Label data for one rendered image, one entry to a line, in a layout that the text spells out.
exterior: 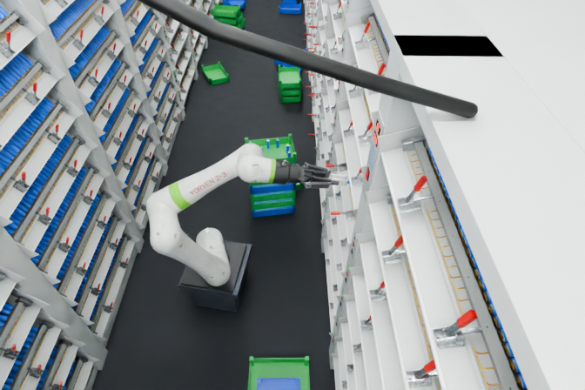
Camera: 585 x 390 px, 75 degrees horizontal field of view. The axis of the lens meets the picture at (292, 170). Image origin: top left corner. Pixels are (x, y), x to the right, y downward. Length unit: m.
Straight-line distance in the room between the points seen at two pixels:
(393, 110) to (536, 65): 0.27
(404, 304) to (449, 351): 0.25
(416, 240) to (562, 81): 0.39
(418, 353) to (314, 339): 1.43
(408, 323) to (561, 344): 0.48
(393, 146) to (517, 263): 0.51
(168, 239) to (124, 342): 1.00
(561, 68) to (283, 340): 1.83
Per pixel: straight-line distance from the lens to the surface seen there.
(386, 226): 1.02
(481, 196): 0.54
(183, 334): 2.34
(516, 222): 0.53
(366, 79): 0.57
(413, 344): 0.88
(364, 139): 1.23
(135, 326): 2.44
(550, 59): 0.92
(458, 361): 0.68
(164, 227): 1.55
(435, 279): 0.73
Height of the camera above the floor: 2.10
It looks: 44 degrees down
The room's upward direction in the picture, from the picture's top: 1 degrees clockwise
